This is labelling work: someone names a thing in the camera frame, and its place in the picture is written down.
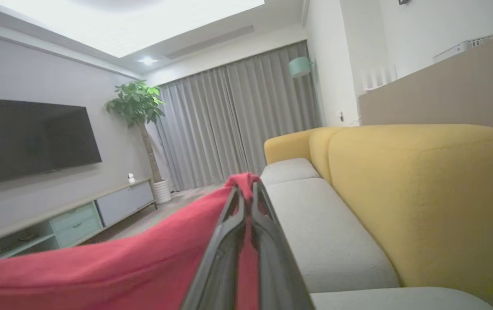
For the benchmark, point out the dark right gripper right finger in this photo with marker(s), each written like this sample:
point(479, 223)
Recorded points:
point(276, 267)

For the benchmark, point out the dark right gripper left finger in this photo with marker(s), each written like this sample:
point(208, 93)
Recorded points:
point(220, 258)

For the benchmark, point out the red shorts white side stripe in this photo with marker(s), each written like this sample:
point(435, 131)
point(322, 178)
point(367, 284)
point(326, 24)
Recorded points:
point(100, 271)

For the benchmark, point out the white ribbed plant pot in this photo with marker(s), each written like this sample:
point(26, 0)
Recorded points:
point(162, 191)

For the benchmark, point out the small white figurine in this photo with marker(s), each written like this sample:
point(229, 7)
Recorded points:
point(131, 178)

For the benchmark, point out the yellow sofa armrest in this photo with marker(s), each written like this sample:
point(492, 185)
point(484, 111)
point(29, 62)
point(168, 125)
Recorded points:
point(285, 146)

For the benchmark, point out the yellow sofa back cushion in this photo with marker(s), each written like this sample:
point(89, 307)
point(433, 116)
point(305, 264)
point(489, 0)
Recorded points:
point(436, 202)
point(322, 150)

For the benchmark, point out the grey pleated curtain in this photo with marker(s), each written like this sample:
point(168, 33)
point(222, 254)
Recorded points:
point(238, 120)

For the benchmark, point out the long low television cabinet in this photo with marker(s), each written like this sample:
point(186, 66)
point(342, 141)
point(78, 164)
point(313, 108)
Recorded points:
point(74, 219)

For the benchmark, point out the green leafy indoor tree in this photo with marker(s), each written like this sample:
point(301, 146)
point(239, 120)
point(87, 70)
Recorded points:
point(136, 101)

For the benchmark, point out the teal floor lamp shade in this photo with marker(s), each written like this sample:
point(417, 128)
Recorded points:
point(300, 67)

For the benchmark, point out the round ceiling spotlight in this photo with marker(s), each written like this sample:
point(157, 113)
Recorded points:
point(148, 60)

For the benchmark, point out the black flat screen television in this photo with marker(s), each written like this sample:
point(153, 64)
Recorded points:
point(26, 137)

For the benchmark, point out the white box device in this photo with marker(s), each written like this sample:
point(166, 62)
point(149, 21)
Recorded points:
point(466, 46)

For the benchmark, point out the beige partition wall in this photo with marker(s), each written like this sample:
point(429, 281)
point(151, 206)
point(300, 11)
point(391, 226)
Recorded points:
point(444, 94)

